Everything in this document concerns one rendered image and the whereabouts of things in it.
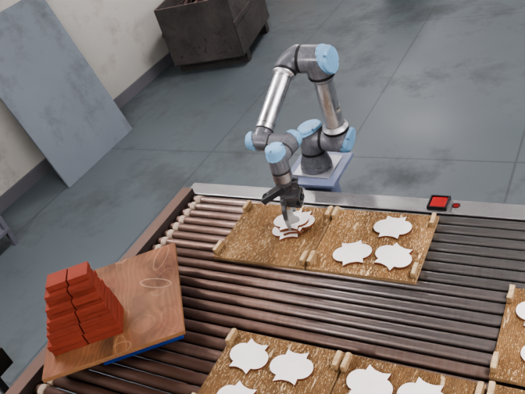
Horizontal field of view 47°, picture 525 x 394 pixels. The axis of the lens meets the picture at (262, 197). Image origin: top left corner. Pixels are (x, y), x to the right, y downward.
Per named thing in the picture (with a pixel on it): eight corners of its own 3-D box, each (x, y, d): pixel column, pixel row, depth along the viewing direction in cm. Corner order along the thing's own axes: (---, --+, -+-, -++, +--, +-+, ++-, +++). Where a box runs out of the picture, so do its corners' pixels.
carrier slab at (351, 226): (338, 211, 250) (337, 209, 249) (439, 219, 229) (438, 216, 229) (306, 270, 227) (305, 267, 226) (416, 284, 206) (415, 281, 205)
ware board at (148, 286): (58, 286, 244) (55, 283, 243) (176, 245, 245) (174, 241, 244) (44, 383, 203) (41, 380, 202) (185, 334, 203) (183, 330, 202)
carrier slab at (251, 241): (251, 205, 271) (250, 202, 270) (336, 211, 250) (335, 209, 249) (213, 259, 247) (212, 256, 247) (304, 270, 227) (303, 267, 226)
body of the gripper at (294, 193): (301, 209, 234) (294, 184, 228) (280, 211, 237) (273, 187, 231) (305, 197, 240) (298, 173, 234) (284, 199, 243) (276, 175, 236)
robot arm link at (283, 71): (276, 37, 251) (238, 141, 236) (299, 37, 246) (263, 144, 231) (286, 55, 261) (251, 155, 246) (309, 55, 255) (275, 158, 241)
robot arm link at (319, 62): (330, 139, 284) (302, 37, 248) (360, 141, 277) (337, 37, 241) (320, 156, 278) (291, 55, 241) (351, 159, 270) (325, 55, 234)
